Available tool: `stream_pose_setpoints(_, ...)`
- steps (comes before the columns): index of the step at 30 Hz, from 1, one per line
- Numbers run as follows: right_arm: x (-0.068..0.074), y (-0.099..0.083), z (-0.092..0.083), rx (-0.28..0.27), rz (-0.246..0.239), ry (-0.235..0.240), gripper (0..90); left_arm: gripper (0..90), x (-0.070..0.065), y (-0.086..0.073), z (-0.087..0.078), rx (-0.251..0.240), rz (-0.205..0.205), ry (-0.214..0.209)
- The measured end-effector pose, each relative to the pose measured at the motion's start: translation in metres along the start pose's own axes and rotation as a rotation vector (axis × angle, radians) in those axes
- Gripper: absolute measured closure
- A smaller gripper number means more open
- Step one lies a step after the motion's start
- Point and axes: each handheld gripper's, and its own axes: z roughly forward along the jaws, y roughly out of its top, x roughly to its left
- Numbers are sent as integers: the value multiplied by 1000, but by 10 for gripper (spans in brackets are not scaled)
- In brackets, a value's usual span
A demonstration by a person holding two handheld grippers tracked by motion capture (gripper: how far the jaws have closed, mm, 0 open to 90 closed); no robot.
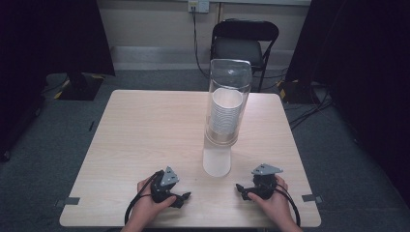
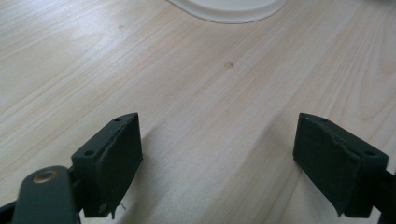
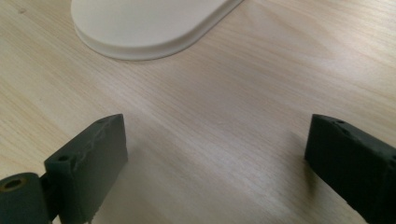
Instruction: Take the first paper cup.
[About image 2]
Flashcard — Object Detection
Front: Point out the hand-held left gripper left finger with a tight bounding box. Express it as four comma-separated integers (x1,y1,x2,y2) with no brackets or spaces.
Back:
71,112,144,219

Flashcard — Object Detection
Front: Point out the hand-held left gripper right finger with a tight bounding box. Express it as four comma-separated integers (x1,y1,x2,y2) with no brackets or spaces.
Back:
292,112,389,218

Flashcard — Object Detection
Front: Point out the white plate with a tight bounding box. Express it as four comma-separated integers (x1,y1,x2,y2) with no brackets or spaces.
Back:
166,0,288,24

